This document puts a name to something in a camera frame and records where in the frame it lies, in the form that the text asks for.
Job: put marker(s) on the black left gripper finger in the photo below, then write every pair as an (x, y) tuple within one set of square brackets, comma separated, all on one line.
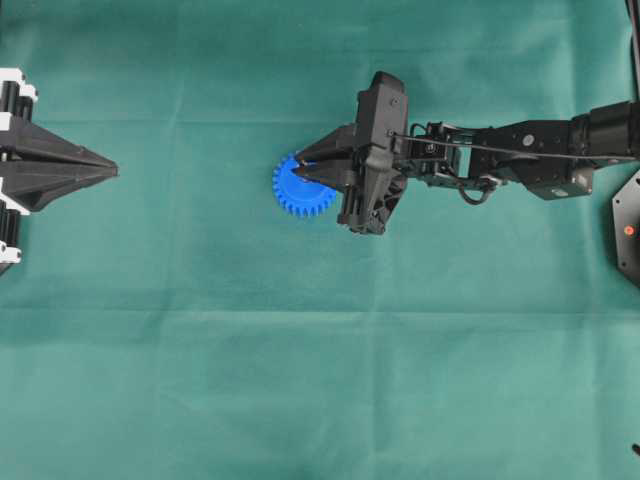
[(40, 183), (31, 142)]

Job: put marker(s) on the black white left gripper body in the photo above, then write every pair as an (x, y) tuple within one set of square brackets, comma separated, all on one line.
[(17, 102)]

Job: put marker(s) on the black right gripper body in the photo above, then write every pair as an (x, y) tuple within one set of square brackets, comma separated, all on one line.
[(381, 122)]

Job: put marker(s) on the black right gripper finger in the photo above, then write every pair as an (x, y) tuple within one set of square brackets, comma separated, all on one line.
[(336, 145), (335, 175)]

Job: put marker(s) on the blue plastic gear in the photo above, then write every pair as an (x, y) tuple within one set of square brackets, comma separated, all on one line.
[(297, 196)]

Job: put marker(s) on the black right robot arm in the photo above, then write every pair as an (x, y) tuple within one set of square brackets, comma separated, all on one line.
[(553, 159)]

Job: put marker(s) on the green table cloth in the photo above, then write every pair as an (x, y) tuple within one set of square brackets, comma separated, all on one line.
[(175, 323)]

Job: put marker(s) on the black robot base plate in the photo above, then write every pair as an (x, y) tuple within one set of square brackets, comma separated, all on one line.
[(626, 215)]

